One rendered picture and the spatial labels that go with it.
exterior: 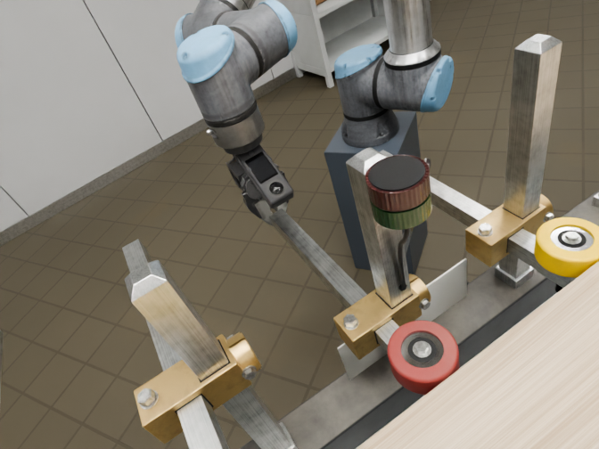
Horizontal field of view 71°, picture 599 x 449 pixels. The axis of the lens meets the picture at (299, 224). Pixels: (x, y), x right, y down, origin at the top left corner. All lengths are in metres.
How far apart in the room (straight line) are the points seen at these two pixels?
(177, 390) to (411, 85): 0.97
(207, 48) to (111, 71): 2.43
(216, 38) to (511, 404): 0.58
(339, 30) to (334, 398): 3.35
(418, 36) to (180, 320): 0.96
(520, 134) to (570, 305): 0.22
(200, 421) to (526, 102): 0.53
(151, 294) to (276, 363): 1.28
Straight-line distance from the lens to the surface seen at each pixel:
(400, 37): 1.20
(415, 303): 0.62
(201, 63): 0.65
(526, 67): 0.59
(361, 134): 1.38
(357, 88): 1.31
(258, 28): 0.72
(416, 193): 0.40
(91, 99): 3.07
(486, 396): 0.51
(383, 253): 0.52
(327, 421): 0.73
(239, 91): 0.67
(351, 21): 3.88
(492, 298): 0.82
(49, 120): 3.07
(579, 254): 0.62
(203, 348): 0.46
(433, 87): 1.21
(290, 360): 1.64
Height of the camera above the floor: 1.36
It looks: 41 degrees down
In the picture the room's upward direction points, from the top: 20 degrees counter-clockwise
